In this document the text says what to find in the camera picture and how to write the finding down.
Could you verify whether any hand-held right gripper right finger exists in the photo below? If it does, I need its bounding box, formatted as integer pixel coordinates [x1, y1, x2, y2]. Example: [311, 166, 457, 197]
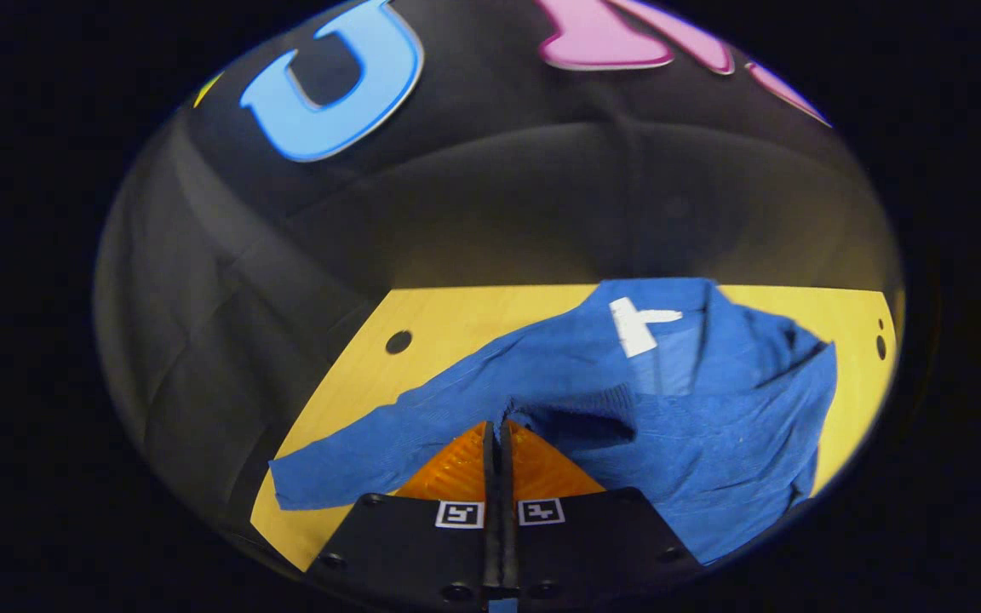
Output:
[499, 420, 704, 613]

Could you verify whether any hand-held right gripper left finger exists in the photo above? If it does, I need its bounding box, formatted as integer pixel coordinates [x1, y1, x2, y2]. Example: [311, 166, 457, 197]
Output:
[307, 420, 505, 613]

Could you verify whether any blue corduroy shirt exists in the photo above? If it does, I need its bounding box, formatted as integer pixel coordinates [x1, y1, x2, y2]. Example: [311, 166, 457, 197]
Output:
[269, 277, 839, 567]

